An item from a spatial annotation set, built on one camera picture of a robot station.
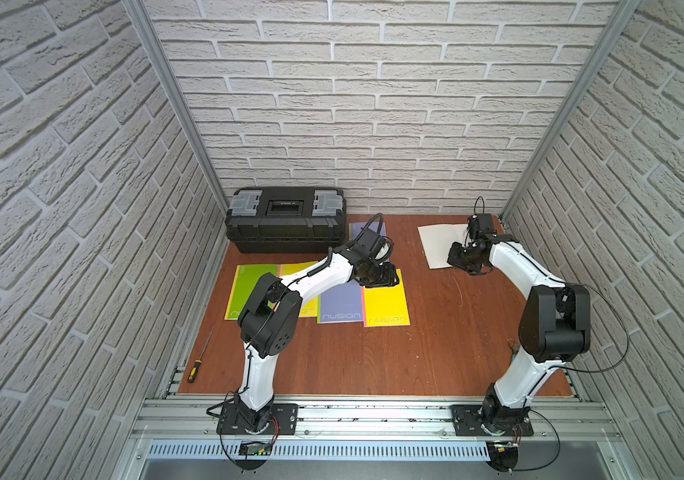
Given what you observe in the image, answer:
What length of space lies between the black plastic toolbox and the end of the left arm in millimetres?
216

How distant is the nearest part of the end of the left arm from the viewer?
2.24ft

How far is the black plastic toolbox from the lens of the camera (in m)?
0.97
